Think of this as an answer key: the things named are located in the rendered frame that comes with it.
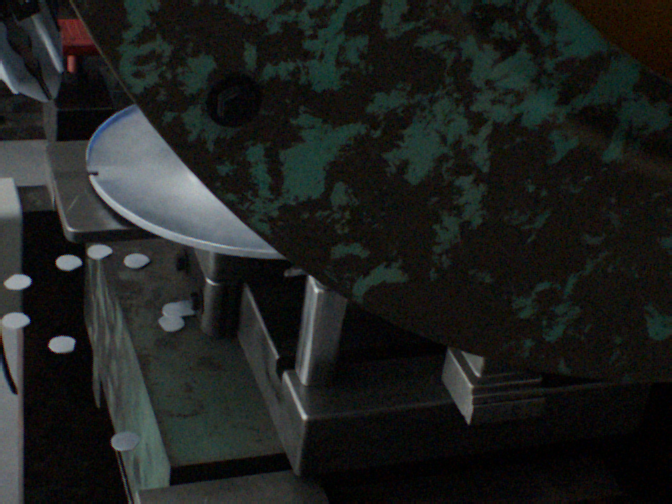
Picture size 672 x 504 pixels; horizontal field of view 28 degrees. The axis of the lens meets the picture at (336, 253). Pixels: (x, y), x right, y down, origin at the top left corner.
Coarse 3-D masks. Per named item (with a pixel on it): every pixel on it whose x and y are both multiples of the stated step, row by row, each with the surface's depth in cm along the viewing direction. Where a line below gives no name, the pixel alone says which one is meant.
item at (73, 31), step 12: (60, 24) 135; (72, 24) 136; (72, 36) 133; (84, 36) 134; (72, 48) 132; (84, 48) 133; (96, 48) 133; (72, 60) 136; (84, 60) 136; (72, 72) 136
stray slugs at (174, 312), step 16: (64, 256) 121; (96, 256) 121; (128, 256) 122; (144, 256) 122; (16, 288) 116; (176, 304) 117; (16, 320) 112; (160, 320) 114; (176, 320) 115; (64, 352) 109; (128, 432) 102; (128, 448) 101
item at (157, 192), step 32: (128, 128) 114; (96, 160) 109; (128, 160) 110; (160, 160) 110; (128, 192) 105; (160, 192) 106; (192, 192) 106; (160, 224) 101; (192, 224) 102; (224, 224) 102; (256, 256) 99
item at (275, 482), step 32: (224, 480) 100; (256, 480) 100; (288, 480) 101; (416, 480) 106; (448, 480) 106; (480, 480) 107; (512, 480) 107; (544, 480) 108; (576, 480) 108; (608, 480) 109; (640, 480) 112
